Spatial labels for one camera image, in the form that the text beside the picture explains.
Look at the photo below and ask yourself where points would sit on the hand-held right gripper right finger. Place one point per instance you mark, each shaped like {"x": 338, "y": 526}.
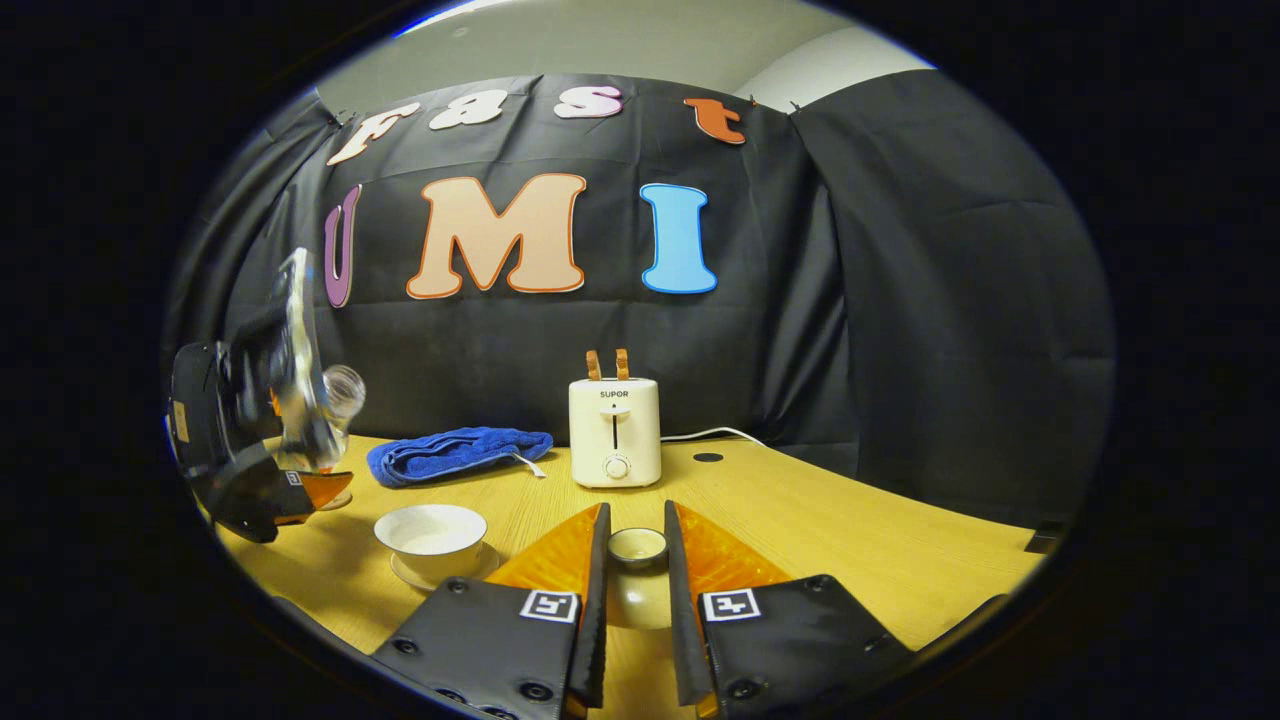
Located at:
{"x": 680, "y": 620}

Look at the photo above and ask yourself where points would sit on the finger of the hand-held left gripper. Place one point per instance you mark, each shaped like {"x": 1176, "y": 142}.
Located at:
{"x": 295, "y": 350}
{"x": 250, "y": 495}

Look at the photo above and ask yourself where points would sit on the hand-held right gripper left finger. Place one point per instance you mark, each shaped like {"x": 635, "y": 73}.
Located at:
{"x": 597, "y": 620}

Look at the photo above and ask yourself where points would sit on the cream teacup lid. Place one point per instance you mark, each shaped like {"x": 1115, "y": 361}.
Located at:
{"x": 637, "y": 590}

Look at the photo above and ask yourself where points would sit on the clear plastic water bottle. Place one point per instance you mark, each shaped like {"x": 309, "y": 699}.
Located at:
{"x": 340, "y": 395}

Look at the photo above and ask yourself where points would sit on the cream ceramic teacup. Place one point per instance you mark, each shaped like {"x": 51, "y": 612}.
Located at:
{"x": 430, "y": 545}

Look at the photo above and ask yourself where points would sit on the blue towel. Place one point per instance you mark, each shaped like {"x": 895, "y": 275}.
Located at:
{"x": 450, "y": 452}

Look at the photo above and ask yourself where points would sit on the white toaster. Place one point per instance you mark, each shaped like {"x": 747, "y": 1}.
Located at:
{"x": 615, "y": 430}

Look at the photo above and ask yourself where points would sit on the toast slice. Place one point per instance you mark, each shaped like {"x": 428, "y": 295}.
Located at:
{"x": 623, "y": 364}
{"x": 593, "y": 365}

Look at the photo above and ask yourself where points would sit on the black backdrop cloth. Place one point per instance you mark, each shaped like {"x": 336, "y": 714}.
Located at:
{"x": 900, "y": 300}

